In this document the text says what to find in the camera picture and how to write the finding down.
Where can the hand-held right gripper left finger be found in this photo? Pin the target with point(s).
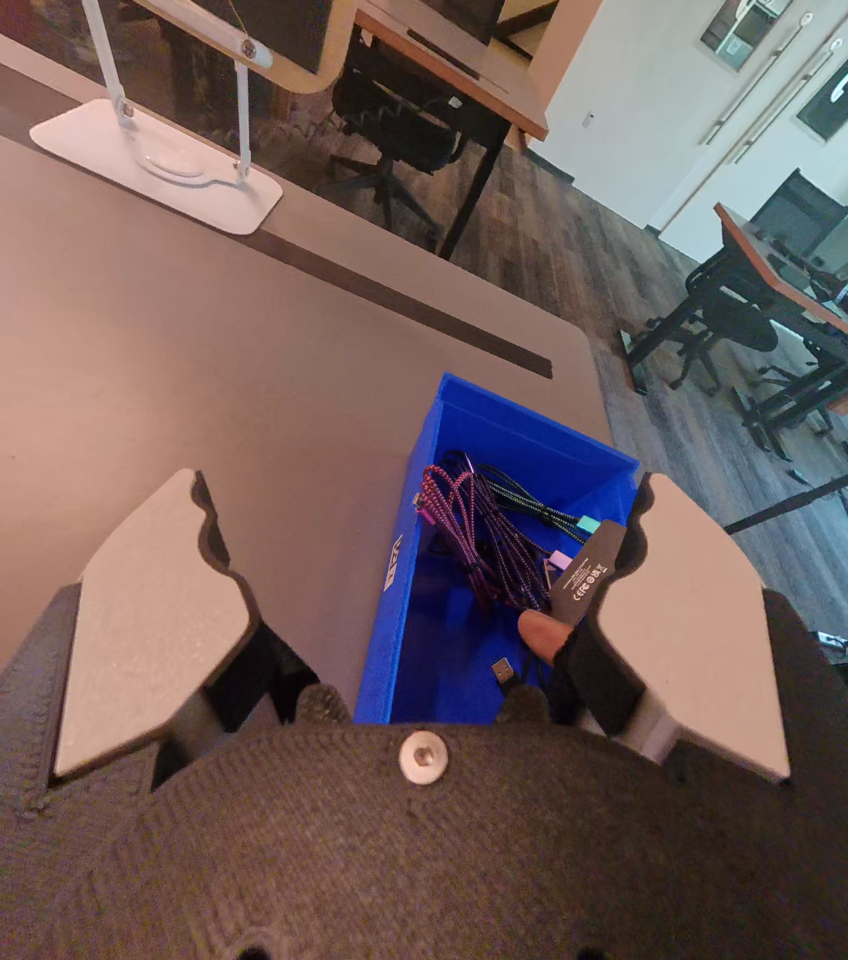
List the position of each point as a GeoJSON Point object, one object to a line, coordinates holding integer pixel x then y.
{"type": "Point", "coordinates": [146, 615]}

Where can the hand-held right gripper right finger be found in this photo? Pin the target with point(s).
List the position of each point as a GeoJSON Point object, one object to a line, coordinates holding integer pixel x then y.
{"type": "Point", "coordinates": [694, 622]}

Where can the black usb hub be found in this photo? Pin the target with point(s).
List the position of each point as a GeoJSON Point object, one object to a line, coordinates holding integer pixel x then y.
{"type": "Point", "coordinates": [589, 570]}

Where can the blue plastic bin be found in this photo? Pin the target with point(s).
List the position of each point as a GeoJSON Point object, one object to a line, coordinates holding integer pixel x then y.
{"type": "Point", "coordinates": [394, 660]}

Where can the black metal bar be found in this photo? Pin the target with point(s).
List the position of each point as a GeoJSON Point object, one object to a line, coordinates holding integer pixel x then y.
{"type": "Point", "coordinates": [806, 501]}

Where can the black office chair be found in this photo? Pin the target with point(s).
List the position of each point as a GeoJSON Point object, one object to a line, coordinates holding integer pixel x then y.
{"type": "Point", "coordinates": [739, 322]}
{"type": "Point", "coordinates": [394, 127]}
{"type": "Point", "coordinates": [799, 210]}

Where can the orange-edged office desk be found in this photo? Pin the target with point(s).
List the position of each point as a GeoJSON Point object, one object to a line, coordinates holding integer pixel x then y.
{"type": "Point", "coordinates": [761, 255]}

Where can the white metal stand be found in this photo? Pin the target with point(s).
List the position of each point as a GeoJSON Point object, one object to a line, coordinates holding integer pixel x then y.
{"type": "Point", "coordinates": [93, 139]}

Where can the wooden desk with black legs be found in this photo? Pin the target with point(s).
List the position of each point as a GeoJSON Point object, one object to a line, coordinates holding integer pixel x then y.
{"type": "Point", "coordinates": [469, 75]}

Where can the dark panel with beige frame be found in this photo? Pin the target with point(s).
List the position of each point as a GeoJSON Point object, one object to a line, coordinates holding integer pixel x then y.
{"type": "Point", "coordinates": [281, 30]}

